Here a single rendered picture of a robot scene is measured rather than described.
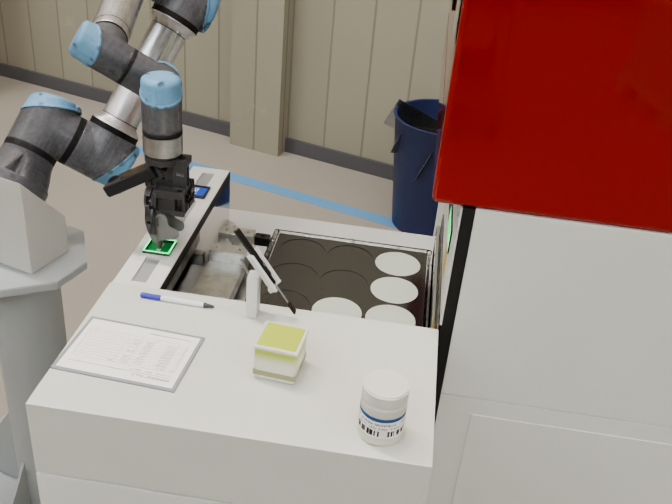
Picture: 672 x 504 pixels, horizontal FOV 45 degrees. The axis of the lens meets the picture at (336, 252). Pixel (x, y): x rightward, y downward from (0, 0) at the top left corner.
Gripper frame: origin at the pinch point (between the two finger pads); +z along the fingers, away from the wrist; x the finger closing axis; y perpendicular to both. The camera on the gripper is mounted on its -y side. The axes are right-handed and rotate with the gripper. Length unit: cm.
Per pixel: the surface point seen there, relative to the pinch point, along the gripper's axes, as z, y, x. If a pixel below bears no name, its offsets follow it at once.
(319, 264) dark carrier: 7.3, 32.6, 11.9
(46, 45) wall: 70, -177, 318
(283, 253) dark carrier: 7.4, 24.0, 14.5
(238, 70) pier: 54, -47, 267
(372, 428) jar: -2, 49, -47
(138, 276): 1.7, 0.0, -10.7
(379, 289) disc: 7.4, 46.4, 5.4
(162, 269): 1.3, 3.8, -7.7
